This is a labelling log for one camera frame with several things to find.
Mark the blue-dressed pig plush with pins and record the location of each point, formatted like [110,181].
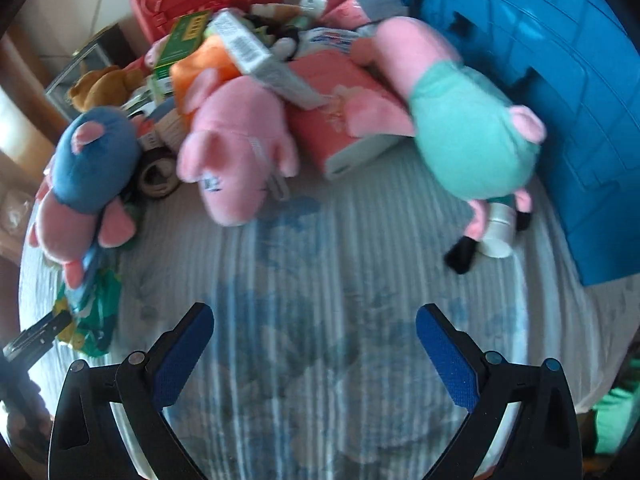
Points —
[95,160]

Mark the orange plush toy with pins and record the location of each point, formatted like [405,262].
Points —
[200,70]

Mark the green patterned packet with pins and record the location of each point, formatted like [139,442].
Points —
[97,310]

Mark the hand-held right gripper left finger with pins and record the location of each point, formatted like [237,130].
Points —
[182,355]

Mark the small white bottle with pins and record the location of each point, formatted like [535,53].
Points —
[500,230]

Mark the green cardboard box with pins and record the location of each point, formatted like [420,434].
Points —
[180,45]

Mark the brown plush bear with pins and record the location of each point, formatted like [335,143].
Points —
[100,85]

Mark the grey white carton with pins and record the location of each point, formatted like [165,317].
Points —
[255,55]

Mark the pink tissue packet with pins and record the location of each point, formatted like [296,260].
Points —
[340,105]

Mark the green foam roll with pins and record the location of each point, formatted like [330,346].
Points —
[615,420]

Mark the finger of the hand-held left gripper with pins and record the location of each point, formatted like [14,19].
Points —
[37,335]

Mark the white blue packet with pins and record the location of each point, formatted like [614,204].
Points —
[327,42]

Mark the tape roll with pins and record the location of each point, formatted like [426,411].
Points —
[157,177]

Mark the pink grey packet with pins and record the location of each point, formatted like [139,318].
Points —
[375,7]

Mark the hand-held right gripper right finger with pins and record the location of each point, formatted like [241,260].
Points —
[447,355]

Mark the pink pig plush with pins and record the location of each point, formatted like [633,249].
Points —
[235,150]

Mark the teal-dressed pig plush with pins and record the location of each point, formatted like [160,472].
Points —
[465,125]

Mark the blue plastic container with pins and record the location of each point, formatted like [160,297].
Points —
[575,85]

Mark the dark framed box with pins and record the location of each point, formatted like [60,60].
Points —
[75,70]

